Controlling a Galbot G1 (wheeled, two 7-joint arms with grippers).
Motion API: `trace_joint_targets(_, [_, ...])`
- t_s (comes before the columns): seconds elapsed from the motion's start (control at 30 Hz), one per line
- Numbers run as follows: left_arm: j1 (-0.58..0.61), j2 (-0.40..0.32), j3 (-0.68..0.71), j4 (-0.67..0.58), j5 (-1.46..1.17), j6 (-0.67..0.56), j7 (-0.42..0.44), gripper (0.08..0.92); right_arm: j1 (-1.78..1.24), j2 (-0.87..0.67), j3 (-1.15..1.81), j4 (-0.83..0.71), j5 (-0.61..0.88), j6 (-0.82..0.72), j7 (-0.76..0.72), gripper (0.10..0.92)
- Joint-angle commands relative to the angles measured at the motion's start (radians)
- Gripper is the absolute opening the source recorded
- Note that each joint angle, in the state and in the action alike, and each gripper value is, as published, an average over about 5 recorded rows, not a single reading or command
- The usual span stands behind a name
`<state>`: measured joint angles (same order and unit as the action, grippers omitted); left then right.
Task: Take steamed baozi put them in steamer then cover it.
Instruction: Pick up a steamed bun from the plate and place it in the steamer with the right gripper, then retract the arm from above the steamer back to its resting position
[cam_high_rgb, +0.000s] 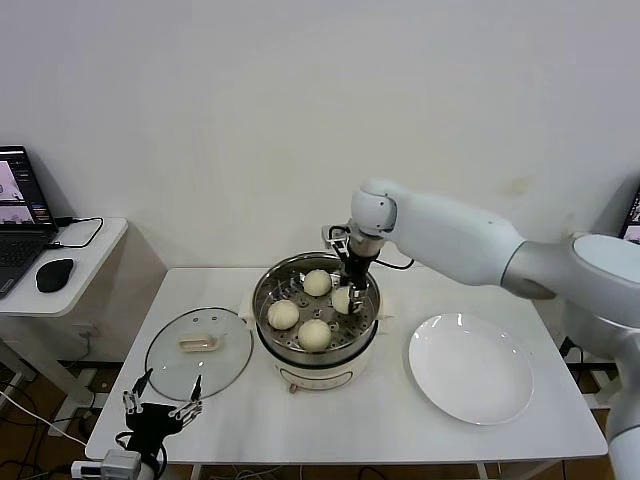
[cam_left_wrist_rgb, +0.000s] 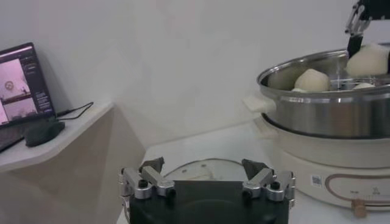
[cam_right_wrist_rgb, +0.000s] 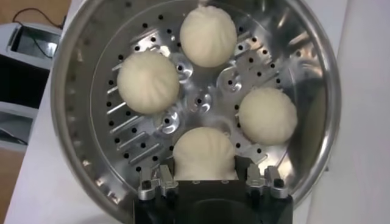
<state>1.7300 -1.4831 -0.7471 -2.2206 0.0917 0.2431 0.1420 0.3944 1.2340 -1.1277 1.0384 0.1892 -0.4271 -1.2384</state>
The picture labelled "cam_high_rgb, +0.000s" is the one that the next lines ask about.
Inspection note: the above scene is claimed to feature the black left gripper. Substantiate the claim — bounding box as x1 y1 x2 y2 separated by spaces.
121 368 205 444

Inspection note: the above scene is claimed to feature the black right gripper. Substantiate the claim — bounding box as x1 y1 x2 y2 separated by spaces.
340 244 375 315

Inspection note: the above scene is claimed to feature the white steamed baozi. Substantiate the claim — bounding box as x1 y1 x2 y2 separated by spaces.
331 286 354 315
303 269 333 297
267 299 301 331
297 319 332 351

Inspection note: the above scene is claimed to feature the round glass pot lid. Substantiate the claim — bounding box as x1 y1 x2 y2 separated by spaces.
145 307 255 402

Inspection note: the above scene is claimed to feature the perforated steel steamer basket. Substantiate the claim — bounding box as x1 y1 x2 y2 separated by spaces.
239 253 397 354

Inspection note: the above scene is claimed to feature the cream electric cooking pot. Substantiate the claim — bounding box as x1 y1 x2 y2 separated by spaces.
257 319 381 396

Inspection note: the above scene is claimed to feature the white round plate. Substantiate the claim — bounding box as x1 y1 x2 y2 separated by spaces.
408 313 535 426

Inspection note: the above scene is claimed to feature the black computer mouse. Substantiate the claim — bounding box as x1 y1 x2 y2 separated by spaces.
35 258 75 294

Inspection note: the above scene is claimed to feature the black open laptop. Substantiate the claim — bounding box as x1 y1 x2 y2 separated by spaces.
619 183 640 241
0 145 61 301

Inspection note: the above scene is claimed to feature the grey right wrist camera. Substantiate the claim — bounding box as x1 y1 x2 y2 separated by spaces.
320 224 352 261

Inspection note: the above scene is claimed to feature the white floor cable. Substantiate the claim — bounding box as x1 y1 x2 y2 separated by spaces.
0 388 87 447

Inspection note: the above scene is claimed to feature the black laptop cable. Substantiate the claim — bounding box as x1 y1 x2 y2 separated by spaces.
48 216 106 250

